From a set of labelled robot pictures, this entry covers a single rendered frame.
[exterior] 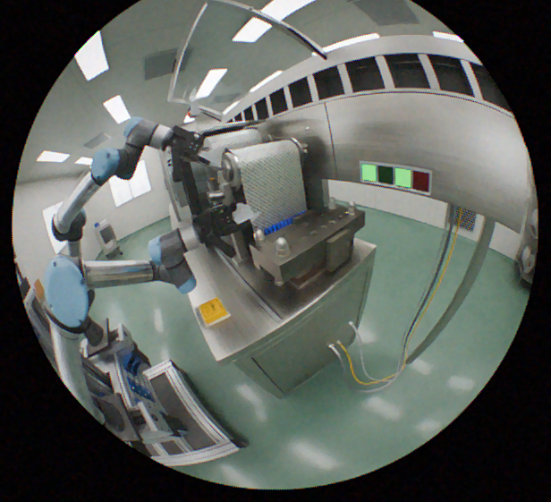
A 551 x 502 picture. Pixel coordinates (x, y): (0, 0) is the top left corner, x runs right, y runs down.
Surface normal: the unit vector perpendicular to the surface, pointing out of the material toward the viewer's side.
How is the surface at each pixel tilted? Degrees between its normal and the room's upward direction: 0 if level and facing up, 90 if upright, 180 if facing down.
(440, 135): 90
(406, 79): 90
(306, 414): 0
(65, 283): 86
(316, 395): 0
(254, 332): 0
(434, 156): 90
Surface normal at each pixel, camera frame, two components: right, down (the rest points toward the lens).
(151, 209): 0.56, 0.25
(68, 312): 0.96, -0.21
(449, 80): -0.81, 0.37
